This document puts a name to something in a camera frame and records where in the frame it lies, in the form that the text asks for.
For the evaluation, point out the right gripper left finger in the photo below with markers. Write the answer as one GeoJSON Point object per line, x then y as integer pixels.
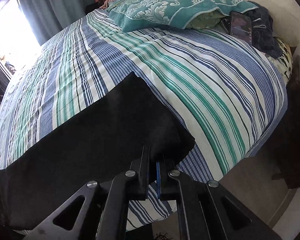
{"type": "Point", "coordinates": [98, 210]}

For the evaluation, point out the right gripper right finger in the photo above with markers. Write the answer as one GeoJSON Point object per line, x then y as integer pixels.
{"type": "Point", "coordinates": [208, 210]}

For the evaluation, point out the black pants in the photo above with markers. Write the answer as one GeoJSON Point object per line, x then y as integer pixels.
{"type": "Point", "coordinates": [96, 144]}

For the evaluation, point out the dark wooden nightstand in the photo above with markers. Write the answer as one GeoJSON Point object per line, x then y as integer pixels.
{"type": "Point", "coordinates": [287, 134]}

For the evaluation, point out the striped bed sheet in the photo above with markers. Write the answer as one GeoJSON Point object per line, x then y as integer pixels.
{"type": "Point", "coordinates": [226, 93]}

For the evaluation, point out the dark clothes by pillow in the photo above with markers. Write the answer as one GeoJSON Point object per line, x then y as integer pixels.
{"type": "Point", "coordinates": [262, 26]}

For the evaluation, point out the black smartphone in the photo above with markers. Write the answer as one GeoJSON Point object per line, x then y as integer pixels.
{"type": "Point", "coordinates": [241, 27]}

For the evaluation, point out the teal patterned pillow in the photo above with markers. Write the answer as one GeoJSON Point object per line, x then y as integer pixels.
{"type": "Point", "coordinates": [131, 15]}

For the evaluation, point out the blue curtain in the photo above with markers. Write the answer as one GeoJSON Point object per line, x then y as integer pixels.
{"type": "Point", "coordinates": [49, 17]}

